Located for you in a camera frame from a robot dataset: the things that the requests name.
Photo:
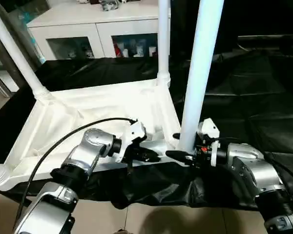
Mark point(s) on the beige curtain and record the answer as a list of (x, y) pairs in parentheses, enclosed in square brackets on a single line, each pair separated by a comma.
[(12, 44)]

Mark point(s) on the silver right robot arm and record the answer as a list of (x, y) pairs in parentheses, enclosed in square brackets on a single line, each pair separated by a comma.
[(259, 170)]

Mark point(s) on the grey toy figure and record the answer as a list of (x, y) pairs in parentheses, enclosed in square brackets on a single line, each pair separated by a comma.
[(110, 5)]

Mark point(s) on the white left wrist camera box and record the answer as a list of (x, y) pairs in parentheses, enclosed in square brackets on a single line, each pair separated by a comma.
[(131, 139)]

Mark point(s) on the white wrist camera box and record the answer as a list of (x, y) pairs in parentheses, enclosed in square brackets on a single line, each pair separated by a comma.
[(131, 139), (209, 132)]

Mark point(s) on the black plastic mat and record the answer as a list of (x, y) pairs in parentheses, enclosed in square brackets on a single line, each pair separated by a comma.
[(254, 92)]

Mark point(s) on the white plastic table top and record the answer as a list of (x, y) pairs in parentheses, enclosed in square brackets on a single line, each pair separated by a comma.
[(78, 112)]

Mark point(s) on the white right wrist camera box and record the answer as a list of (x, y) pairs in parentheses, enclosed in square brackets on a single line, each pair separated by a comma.
[(209, 132)]

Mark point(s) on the white sideboard cabinet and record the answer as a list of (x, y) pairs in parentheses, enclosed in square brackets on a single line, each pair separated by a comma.
[(88, 19)]

